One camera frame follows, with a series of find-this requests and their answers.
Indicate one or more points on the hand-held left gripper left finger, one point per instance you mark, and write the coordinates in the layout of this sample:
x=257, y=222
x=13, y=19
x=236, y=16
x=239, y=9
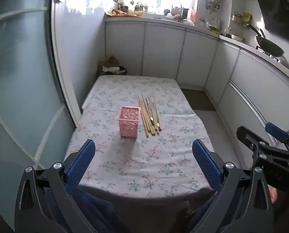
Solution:
x=81, y=165

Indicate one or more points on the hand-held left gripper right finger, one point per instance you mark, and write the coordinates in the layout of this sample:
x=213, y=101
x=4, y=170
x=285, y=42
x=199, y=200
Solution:
x=207, y=162

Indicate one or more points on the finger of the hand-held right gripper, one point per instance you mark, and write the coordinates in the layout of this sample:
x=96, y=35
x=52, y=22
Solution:
x=246, y=136
x=276, y=132

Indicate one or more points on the pink plastic lattice basket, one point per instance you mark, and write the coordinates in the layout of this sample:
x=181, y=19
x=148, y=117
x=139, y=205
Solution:
x=128, y=123

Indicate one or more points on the pile of wooden chopsticks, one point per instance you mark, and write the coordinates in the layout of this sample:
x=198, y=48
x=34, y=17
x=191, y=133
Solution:
x=149, y=116

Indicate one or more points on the person's right hand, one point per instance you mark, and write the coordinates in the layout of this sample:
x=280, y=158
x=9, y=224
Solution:
x=273, y=195

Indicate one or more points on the person's blue trousers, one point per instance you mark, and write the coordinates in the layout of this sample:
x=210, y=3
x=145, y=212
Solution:
x=93, y=211

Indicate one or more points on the floral tablecloth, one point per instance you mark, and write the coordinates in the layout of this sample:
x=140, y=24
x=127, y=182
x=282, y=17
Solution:
x=134, y=157

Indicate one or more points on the black wok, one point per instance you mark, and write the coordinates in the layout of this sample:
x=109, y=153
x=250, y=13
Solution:
x=270, y=47

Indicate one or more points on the white bowl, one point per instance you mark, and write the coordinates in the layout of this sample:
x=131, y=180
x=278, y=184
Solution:
x=237, y=38

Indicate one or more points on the black trash bin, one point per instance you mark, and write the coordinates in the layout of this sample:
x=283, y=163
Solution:
x=122, y=70

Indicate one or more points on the frosted glass sliding door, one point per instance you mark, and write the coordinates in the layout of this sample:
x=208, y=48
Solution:
x=20, y=77

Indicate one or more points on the brown paper bag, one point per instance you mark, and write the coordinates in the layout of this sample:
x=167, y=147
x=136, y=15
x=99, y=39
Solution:
x=109, y=62

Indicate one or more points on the clear glass kettle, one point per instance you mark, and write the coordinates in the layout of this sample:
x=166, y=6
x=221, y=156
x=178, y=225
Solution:
x=216, y=23

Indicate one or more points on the yellow green package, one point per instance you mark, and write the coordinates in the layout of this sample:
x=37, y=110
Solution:
x=247, y=19

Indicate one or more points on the black range hood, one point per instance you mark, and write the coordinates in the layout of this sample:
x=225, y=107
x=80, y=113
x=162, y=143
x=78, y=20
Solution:
x=277, y=7

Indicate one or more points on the white plastic bag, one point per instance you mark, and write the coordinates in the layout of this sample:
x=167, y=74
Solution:
x=188, y=22

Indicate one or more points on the red bottle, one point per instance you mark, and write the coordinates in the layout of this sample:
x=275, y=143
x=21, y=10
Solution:
x=193, y=14

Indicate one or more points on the hanging kitchen tools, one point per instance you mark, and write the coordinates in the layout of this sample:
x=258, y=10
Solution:
x=213, y=3

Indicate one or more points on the dark utensil jar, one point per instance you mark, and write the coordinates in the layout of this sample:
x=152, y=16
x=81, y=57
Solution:
x=185, y=13

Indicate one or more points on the wooden cutting boards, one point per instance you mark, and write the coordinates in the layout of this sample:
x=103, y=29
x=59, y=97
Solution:
x=122, y=13

